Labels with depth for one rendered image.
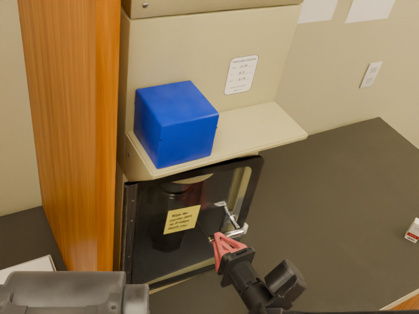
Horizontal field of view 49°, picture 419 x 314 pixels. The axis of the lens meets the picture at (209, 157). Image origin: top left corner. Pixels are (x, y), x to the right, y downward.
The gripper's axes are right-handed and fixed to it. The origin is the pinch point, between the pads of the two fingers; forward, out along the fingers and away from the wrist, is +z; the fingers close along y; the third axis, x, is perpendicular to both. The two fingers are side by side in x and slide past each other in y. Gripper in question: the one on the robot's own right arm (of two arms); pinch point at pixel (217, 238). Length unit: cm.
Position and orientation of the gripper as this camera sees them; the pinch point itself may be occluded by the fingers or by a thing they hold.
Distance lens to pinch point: 105.7
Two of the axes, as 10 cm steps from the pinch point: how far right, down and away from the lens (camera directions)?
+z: -4.8, -6.4, 6.0
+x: -8.6, 2.3, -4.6
